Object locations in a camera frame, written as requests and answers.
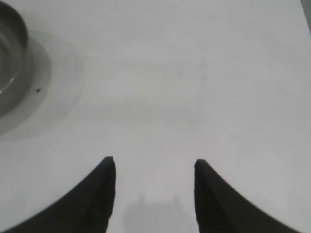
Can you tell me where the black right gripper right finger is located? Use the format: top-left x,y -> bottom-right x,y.
193,159 -> 308,233

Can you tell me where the stainless steel bowl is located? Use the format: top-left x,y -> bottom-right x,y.
0,1 -> 31,119

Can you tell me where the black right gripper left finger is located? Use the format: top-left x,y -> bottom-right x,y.
0,156 -> 117,233

